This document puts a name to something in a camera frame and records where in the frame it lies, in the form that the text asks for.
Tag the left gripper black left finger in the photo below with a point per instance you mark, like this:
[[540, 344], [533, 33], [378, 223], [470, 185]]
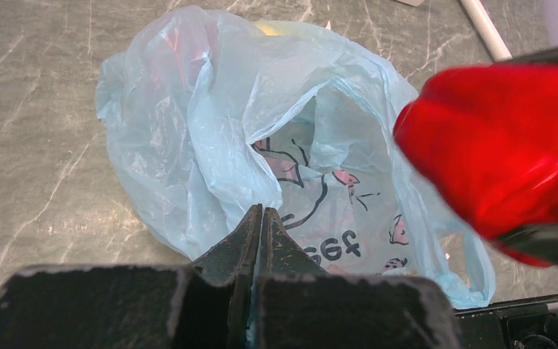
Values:
[[222, 303]]

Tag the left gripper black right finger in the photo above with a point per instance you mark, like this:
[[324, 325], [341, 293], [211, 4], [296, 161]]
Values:
[[285, 315]]

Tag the red fake bell pepper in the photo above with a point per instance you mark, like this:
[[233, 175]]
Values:
[[486, 137]]

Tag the light blue plastic bag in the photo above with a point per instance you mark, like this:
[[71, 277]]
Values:
[[207, 116]]

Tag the yellow fake fruit in bag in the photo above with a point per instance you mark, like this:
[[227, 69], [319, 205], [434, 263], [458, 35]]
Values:
[[276, 27]]

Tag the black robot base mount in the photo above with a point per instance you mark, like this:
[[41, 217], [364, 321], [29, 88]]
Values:
[[525, 323]]

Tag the white PVC pipe frame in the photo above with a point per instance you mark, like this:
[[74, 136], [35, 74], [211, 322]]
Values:
[[486, 29]]

